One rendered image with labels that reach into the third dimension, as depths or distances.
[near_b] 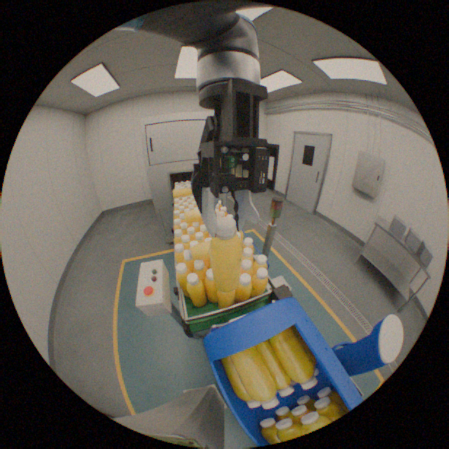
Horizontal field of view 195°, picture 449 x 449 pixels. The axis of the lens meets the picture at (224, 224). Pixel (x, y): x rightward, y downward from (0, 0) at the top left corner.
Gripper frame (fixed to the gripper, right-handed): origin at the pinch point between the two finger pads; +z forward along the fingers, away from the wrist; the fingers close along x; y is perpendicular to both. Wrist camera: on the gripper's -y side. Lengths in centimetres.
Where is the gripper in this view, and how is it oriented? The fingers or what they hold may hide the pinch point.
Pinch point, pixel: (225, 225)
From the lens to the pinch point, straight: 23.5
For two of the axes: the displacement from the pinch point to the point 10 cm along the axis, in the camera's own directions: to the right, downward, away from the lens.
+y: 3.5, 5.2, -7.8
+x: 9.4, -2.1, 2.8
